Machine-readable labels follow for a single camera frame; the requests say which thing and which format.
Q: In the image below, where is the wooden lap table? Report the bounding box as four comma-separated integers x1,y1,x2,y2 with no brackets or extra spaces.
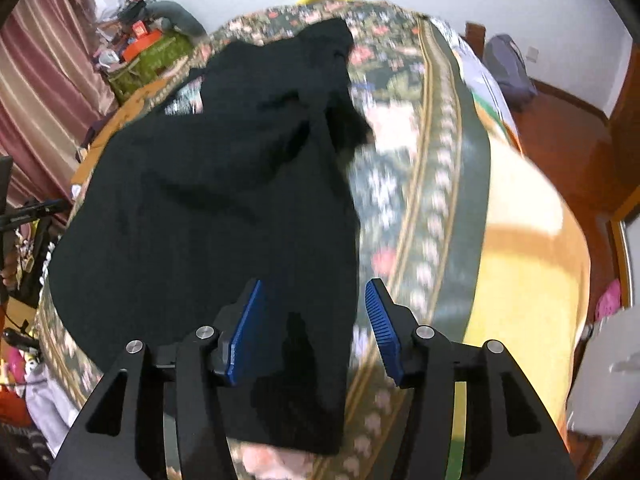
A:
75,67,201,161

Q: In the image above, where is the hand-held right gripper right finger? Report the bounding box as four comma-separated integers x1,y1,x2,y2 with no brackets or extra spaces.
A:
365,278,573,480

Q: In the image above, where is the wooden door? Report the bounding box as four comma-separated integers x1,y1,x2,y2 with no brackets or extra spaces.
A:
602,55,640,216

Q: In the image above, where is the yellow blanket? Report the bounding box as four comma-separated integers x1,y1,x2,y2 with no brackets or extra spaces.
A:
450,130,593,461

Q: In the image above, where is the wooden bed frame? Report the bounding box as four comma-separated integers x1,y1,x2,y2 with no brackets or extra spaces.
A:
465,21,488,53

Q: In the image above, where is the white printed bed sheet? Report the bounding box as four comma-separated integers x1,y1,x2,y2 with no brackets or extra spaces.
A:
430,17,523,156

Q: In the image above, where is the orange box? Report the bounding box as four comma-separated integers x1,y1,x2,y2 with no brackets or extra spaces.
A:
122,30,163,61

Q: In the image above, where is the black garment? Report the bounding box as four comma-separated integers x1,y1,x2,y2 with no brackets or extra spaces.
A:
47,17,373,456

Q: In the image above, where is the floral blanket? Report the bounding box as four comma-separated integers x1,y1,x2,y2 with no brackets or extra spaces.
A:
37,0,493,480

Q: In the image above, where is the grey bag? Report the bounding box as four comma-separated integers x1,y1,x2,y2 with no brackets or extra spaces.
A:
482,34,538,111

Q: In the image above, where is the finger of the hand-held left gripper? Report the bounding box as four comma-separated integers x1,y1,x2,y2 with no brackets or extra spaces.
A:
0,199,68,233

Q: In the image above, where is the pile of clothes and clutter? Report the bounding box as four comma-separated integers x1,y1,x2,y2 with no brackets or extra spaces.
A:
95,0,161,68

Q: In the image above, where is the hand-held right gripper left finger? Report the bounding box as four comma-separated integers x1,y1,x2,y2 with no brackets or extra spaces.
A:
47,280,263,480

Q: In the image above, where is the pink striped curtain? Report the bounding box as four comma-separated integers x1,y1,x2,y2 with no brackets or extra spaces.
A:
0,0,121,211

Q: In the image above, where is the green storage bag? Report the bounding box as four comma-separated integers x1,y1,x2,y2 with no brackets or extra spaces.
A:
107,35,196,103

